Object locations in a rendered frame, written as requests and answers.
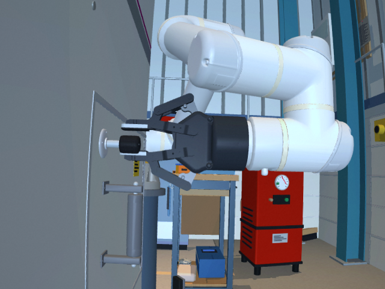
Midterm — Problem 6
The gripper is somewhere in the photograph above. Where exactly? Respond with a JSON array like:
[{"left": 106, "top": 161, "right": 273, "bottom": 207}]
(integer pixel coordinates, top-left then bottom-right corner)
[{"left": 119, "top": 93, "right": 250, "bottom": 192}]

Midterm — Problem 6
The grey round lock plate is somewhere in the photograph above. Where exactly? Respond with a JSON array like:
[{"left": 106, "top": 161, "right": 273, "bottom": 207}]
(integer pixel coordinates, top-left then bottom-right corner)
[{"left": 98, "top": 128, "right": 109, "bottom": 158}]

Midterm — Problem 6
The grey locker door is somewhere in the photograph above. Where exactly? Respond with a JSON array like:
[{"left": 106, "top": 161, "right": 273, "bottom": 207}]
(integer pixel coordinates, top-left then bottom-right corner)
[{"left": 85, "top": 90, "right": 146, "bottom": 289}]

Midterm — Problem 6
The orange tool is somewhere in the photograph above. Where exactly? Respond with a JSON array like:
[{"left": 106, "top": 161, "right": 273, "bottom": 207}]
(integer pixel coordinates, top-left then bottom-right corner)
[{"left": 172, "top": 164, "right": 193, "bottom": 182}]

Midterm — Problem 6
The brown cardboard box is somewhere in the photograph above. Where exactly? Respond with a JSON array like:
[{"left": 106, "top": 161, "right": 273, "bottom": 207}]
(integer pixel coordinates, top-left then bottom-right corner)
[{"left": 179, "top": 195, "right": 224, "bottom": 236}]

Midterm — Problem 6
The blue workbench with wooden top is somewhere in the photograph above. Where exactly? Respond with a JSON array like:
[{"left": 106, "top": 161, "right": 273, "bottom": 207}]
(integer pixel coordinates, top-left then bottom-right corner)
[{"left": 170, "top": 173, "right": 240, "bottom": 289}]

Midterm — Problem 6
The light blue cabinet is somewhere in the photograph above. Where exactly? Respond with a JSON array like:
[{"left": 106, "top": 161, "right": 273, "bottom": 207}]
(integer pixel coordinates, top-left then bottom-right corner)
[{"left": 156, "top": 221, "right": 189, "bottom": 250}]

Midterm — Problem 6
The white round pressure gauge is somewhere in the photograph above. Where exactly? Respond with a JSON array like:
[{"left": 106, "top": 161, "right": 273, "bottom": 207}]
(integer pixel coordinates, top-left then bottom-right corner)
[{"left": 274, "top": 174, "right": 291, "bottom": 191}]

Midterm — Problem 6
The red compressor machine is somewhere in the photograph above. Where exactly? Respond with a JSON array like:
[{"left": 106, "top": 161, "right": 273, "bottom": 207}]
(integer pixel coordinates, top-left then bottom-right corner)
[{"left": 239, "top": 167, "right": 304, "bottom": 276}]

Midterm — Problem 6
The blue tool case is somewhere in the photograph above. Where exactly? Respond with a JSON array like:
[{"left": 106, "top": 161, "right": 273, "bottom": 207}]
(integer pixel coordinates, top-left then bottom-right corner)
[{"left": 195, "top": 246, "right": 227, "bottom": 279}]

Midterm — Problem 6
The beige block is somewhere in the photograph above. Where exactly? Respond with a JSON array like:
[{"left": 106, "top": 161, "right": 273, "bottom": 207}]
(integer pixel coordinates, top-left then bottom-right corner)
[{"left": 176, "top": 258, "right": 197, "bottom": 282}]

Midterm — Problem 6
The wooden board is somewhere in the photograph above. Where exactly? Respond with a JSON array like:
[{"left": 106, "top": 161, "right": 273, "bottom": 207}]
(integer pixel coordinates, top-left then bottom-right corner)
[{"left": 301, "top": 226, "right": 319, "bottom": 241}]

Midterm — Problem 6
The blue steel column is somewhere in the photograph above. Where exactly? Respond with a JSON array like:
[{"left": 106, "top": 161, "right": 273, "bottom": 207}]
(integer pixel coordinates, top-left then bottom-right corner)
[
  {"left": 328, "top": 0, "right": 368, "bottom": 266},
  {"left": 277, "top": 0, "right": 299, "bottom": 46}
]

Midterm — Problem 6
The yellow button box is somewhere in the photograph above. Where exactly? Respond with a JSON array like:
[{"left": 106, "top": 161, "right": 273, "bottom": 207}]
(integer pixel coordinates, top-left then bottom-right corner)
[{"left": 373, "top": 118, "right": 385, "bottom": 142}]

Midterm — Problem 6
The grey bar door handle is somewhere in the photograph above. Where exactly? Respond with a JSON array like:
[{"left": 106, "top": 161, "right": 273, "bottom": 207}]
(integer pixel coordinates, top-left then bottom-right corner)
[{"left": 100, "top": 180, "right": 144, "bottom": 269}]

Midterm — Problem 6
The brown wall notice board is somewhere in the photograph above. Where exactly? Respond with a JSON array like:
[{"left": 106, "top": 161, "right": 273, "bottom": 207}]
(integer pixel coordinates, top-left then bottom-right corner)
[{"left": 356, "top": 0, "right": 373, "bottom": 58}]

